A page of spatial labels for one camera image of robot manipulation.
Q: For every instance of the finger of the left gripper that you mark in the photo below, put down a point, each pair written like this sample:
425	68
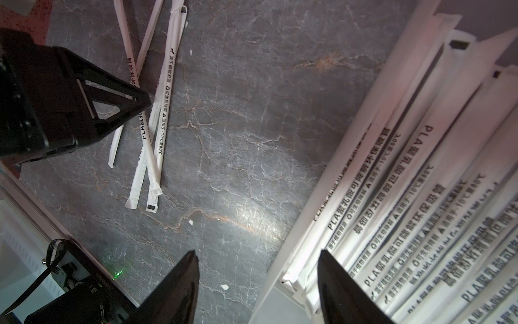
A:
90	84

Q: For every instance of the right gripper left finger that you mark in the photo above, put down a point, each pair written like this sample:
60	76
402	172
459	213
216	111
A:
175	299

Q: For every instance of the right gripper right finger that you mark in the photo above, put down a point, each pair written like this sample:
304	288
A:
342	300

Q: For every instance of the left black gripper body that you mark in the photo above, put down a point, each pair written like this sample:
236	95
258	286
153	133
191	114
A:
36	101

